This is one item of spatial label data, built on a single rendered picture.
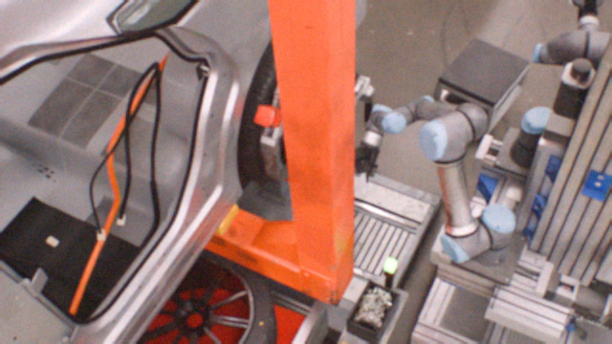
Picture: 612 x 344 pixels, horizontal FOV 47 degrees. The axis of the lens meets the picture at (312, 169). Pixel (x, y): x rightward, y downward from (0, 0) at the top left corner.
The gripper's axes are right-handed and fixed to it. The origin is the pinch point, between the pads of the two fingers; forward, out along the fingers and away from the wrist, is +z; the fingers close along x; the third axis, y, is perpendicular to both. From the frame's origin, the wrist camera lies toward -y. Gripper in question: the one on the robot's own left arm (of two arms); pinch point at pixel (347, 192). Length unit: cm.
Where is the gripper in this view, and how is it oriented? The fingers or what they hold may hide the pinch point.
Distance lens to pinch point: 269.7
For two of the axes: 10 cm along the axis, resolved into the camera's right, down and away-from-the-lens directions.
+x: -7.1, -2.8, 6.5
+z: -3.6, 9.3, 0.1
